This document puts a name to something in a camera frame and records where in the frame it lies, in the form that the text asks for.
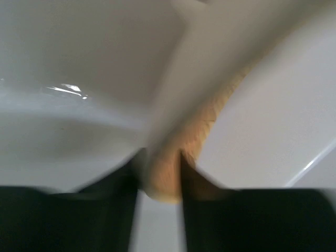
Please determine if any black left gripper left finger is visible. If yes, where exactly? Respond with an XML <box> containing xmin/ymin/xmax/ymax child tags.
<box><xmin>1</xmin><ymin>149</ymin><xmax>146</xmax><ymax>251</ymax></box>

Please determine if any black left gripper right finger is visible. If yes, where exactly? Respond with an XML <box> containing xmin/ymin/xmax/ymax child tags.
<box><xmin>180</xmin><ymin>152</ymin><xmax>335</xmax><ymax>251</ymax></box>

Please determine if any woven bamboo fan-shaped tray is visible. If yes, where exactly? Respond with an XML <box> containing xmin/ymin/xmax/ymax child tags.
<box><xmin>143</xmin><ymin>66</ymin><xmax>252</xmax><ymax>203</ymax></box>

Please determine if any translucent white plastic bin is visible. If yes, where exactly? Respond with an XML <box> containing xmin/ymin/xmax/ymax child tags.
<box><xmin>1</xmin><ymin>1</ymin><xmax>335</xmax><ymax>191</ymax></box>

